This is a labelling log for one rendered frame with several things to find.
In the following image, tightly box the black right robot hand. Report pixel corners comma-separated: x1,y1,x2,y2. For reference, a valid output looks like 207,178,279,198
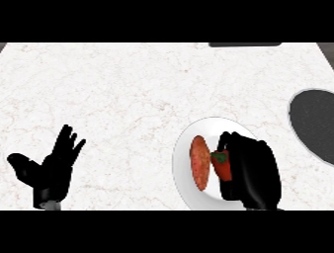
215,130,282,211

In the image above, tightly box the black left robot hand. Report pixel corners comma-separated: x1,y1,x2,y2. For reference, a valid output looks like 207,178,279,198
5,124,87,211

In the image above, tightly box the red bell pepper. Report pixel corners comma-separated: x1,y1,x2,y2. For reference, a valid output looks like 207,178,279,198
210,148,233,183

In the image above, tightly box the white round plate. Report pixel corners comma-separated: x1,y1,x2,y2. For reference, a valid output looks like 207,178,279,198
171,116,264,211

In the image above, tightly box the dark grey frying pan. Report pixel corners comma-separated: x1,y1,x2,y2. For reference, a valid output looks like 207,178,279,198
286,88,334,200

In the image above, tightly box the orange speckled oval food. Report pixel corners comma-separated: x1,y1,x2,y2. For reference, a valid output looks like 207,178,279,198
187,134,212,192

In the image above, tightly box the dark grey flat appliance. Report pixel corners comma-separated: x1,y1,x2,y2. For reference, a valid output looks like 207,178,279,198
208,42,282,48

